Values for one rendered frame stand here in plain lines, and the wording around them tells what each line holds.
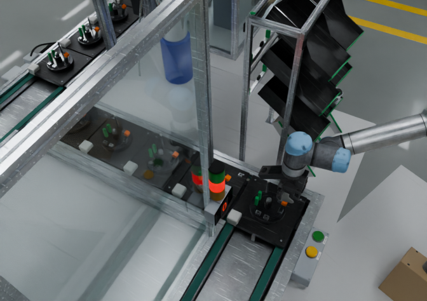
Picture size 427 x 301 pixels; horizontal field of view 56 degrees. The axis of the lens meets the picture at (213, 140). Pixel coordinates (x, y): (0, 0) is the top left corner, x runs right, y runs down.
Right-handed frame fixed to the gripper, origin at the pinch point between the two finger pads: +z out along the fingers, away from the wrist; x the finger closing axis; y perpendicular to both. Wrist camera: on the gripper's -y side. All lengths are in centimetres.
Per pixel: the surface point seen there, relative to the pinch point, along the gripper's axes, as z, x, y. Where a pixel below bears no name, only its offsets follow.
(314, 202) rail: 12.6, 12.0, 11.0
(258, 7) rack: -57, 25, -25
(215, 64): 23, 77, -70
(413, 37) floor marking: 109, 285, 26
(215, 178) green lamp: -30.2, -21.4, -15.1
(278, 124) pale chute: -11.2, 22.9, -11.9
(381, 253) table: 22.7, 8.9, 41.6
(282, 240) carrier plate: 11.7, -9.7, 6.3
